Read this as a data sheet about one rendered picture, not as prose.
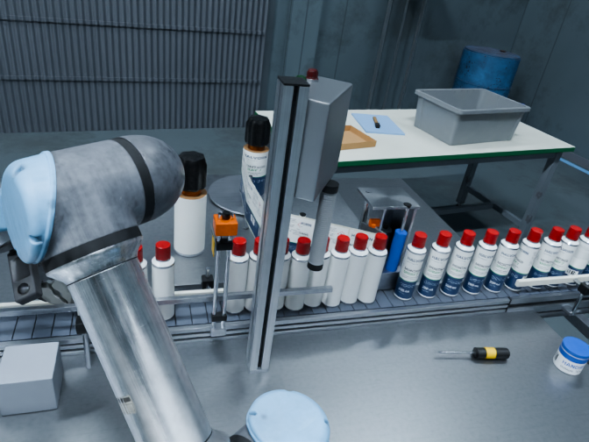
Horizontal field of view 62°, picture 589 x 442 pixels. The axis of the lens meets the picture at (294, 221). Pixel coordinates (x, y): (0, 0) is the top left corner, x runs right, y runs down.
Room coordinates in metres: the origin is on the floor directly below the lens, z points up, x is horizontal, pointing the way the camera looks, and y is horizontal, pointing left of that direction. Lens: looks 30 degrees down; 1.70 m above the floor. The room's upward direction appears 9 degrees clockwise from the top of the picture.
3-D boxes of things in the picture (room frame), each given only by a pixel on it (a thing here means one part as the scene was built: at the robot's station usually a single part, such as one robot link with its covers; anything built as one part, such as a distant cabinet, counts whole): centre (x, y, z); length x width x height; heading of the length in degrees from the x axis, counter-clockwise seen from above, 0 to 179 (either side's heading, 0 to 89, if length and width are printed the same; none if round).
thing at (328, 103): (0.90, 0.00, 1.38); 0.17 x 0.10 x 0.19; 165
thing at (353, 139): (2.49, -0.16, 0.82); 0.34 x 0.24 x 0.04; 124
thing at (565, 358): (0.98, -0.77, 0.87); 0.07 x 0.07 x 0.07
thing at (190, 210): (1.18, 0.29, 1.03); 0.09 x 0.09 x 0.30
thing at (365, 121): (2.88, -0.41, 0.81); 0.32 x 0.24 x 0.01; 14
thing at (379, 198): (1.18, -0.24, 1.14); 0.14 x 0.11 x 0.01; 110
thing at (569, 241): (1.28, -0.82, 0.98); 0.05 x 0.05 x 0.20
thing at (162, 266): (0.88, 0.28, 0.98); 0.05 x 0.05 x 0.20
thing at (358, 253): (1.05, -0.17, 0.98); 0.05 x 0.05 x 0.20
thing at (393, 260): (1.14, -0.29, 0.98); 0.03 x 0.03 x 0.17
